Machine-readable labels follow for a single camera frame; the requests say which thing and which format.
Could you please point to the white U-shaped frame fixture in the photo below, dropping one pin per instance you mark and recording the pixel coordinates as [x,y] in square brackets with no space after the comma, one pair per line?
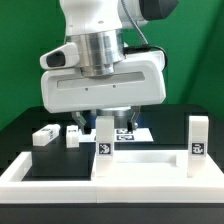
[14,189]

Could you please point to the white desk top panel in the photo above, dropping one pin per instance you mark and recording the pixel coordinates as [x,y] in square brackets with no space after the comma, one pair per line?
[163,176]

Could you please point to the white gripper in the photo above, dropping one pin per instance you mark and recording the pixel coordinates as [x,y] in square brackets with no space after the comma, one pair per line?
[137,80]

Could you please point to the white marker tag sheet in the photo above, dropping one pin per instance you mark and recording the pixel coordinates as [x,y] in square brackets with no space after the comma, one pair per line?
[121,135]

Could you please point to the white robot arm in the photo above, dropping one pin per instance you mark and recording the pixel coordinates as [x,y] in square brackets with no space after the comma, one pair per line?
[94,69]

